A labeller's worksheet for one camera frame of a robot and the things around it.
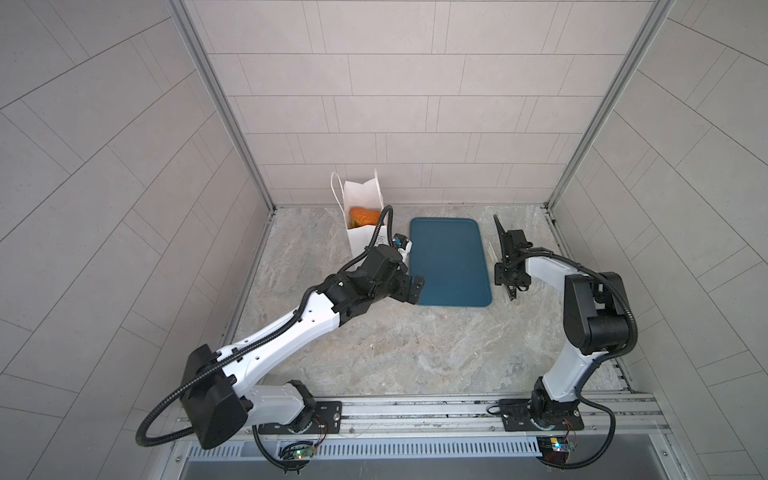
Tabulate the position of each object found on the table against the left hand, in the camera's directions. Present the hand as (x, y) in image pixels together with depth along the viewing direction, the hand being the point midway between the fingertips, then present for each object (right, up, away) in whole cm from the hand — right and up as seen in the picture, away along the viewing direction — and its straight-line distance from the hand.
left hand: (418, 274), depth 74 cm
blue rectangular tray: (+13, +3, +28) cm, 31 cm away
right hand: (+30, -4, +24) cm, 39 cm away
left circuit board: (-27, -37, -9) cm, 47 cm away
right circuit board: (+31, -39, -6) cm, 50 cm away
